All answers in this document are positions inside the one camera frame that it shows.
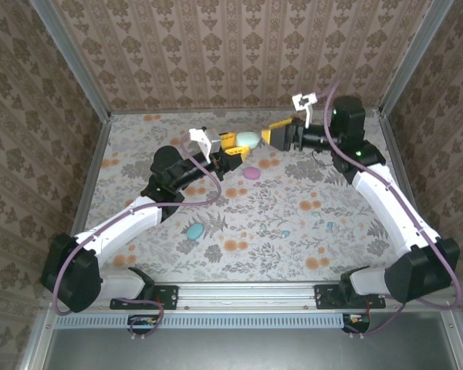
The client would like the aluminium table edge rail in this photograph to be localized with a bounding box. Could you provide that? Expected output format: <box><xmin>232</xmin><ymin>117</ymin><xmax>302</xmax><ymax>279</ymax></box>
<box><xmin>110</xmin><ymin>106</ymin><xmax>383</xmax><ymax>116</ymax></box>
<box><xmin>71</xmin><ymin>115</ymin><xmax>113</xmax><ymax>240</ymax></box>
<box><xmin>377</xmin><ymin>109</ymin><xmax>443</xmax><ymax>247</ymax></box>

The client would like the aluminium frame post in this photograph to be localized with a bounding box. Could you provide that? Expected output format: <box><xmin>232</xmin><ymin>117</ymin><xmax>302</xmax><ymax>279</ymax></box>
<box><xmin>380</xmin><ymin>0</ymin><xmax>455</xmax><ymax>116</ymax></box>
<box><xmin>29</xmin><ymin>0</ymin><xmax>112</xmax><ymax>121</ymax></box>

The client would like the purple cable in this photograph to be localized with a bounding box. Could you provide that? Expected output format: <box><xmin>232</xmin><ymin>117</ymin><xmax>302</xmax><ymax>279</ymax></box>
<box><xmin>323</xmin><ymin>79</ymin><xmax>463</xmax><ymax>340</ymax></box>
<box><xmin>52</xmin><ymin>133</ymin><xmax>224</xmax><ymax>342</ymax></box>

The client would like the black connector box with wires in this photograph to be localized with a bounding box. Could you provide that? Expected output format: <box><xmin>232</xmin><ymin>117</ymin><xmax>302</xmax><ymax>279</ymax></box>
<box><xmin>127</xmin><ymin>314</ymin><xmax>164</xmax><ymax>335</ymax></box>
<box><xmin>342</xmin><ymin>312</ymin><xmax>372</xmax><ymax>334</ymax></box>

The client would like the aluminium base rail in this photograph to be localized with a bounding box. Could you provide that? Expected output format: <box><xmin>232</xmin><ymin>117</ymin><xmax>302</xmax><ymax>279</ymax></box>
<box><xmin>42</xmin><ymin>281</ymin><xmax>463</xmax><ymax>314</ymax></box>

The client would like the grey slotted cable duct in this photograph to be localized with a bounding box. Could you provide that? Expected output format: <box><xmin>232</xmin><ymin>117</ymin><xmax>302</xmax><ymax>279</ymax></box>
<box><xmin>55</xmin><ymin>311</ymin><xmax>348</xmax><ymax>330</ymax></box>

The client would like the floral patterned table cover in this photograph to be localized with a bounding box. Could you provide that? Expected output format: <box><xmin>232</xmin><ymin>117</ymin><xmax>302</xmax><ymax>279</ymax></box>
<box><xmin>84</xmin><ymin>109</ymin><xmax>429</xmax><ymax>284</ymax></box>

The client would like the mint green earbud charging case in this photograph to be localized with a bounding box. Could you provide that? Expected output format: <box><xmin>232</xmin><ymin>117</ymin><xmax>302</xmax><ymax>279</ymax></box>
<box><xmin>235</xmin><ymin>130</ymin><xmax>262</xmax><ymax>150</ymax></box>

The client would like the grey metal shelf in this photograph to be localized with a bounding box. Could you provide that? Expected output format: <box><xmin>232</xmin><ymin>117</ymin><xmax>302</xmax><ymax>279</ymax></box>
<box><xmin>19</xmin><ymin>310</ymin><xmax>463</xmax><ymax>370</ymax></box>

